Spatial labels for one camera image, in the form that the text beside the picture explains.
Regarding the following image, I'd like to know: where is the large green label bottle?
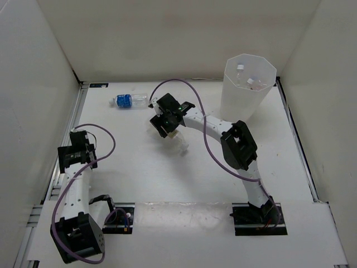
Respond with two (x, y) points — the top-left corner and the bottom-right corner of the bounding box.
(146, 124), (190, 156)

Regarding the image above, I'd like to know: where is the blue label plastic bottle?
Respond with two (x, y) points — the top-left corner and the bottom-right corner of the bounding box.
(109, 93), (148, 109)

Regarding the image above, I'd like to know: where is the clear bottle without label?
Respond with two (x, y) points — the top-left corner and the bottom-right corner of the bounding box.
(235, 64), (244, 87)

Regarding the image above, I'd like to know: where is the clear bottle white cap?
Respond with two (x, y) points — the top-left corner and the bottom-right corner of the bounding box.
(246, 78), (266, 91)

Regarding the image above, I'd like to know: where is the red label plastic bottle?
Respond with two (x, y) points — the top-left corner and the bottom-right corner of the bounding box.
(250, 80), (267, 91)

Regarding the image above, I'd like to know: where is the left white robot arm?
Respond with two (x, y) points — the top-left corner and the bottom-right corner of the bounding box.
(50, 130), (117, 264)

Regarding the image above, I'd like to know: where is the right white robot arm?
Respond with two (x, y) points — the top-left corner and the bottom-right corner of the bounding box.
(149, 93), (280, 223)

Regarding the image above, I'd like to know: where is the white plastic bin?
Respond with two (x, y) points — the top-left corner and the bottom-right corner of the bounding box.
(220, 54), (277, 122)

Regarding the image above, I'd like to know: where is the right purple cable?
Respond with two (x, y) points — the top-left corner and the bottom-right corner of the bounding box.
(149, 79), (281, 228)

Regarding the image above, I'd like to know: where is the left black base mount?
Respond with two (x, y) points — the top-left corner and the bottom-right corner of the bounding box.
(102, 203), (135, 235)

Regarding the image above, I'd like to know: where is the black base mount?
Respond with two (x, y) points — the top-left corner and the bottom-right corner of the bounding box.
(102, 203), (135, 235)
(230, 203), (288, 236)

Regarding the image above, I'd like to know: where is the left aluminium frame rail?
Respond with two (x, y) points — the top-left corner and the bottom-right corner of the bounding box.
(13, 82), (90, 268)

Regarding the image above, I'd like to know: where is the aluminium frame rail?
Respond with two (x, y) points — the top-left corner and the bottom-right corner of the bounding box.
(275, 76), (346, 256)
(13, 82), (90, 268)

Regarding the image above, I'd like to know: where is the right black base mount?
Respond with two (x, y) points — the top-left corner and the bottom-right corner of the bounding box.
(230, 203), (288, 236)

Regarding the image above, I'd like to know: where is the right aluminium frame rail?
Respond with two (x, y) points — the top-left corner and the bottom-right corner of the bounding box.
(275, 76), (346, 256)

